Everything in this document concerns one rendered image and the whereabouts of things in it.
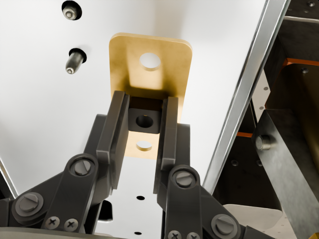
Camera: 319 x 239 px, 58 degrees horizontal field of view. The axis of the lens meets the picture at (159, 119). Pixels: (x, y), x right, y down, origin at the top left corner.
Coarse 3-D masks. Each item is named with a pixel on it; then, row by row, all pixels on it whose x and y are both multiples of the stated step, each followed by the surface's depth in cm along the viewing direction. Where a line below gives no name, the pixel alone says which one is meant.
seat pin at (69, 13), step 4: (72, 0) 16; (68, 4) 16; (72, 4) 16; (76, 4) 16; (64, 8) 16; (68, 8) 16; (72, 8) 16; (76, 8) 16; (80, 8) 17; (64, 12) 16; (68, 12) 16; (72, 12) 16; (76, 12) 16; (64, 16) 16; (68, 16) 16; (72, 16) 16
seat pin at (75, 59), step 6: (78, 48) 18; (72, 54) 18; (78, 54) 18; (84, 54) 18; (72, 60) 17; (78, 60) 18; (66, 66) 17; (72, 66) 17; (78, 66) 18; (72, 72) 17
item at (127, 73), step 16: (112, 48) 13; (128, 48) 13; (144, 48) 13; (160, 48) 13; (176, 48) 13; (192, 48) 13; (112, 64) 14; (128, 64) 13; (160, 64) 13; (176, 64) 13; (112, 80) 14; (128, 80) 14; (144, 80) 14; (160, 80) 14; (176, 80) 14; (112, 96) 15; (144, 96) 15; (160, 96) 15; (176, 96) 15; (128, 112) 14; (144, 112) 14; (160, 112) 14; (128, 128) 15; (144, 128) 15; (128, 144) 17
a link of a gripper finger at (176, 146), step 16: (176, 112) 13; (160, 128) 12; (176, 128) 12; (160, 144) 12; (176, 144) 13; (160, 160) 11; (176, 160) 12; (160, 176) 11; (160, 192) 12; (208, 208) 11; (224, 208) 11; (208, 224) 10; (224, 224) 10
